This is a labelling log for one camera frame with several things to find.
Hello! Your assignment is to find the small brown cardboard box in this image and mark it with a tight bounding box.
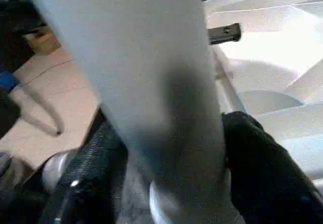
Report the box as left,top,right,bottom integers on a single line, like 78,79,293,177
25,29,63,56

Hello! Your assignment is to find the white plastic table leg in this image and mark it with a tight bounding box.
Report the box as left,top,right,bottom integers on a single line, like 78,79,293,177
32,0,233,224

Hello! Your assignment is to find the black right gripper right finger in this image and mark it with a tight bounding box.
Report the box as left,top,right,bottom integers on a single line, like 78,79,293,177
222,111,323,224

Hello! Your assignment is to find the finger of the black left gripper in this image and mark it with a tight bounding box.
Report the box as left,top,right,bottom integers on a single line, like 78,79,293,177
206,23,242,45

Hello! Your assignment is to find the white plastic table top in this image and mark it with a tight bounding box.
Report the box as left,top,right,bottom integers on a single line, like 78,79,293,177
148,0,323,224

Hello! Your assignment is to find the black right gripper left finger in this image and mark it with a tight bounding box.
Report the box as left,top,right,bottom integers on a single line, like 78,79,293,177
41,122,130,224

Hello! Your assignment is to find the blue floor box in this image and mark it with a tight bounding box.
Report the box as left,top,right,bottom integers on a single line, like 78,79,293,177
0,71,21,91

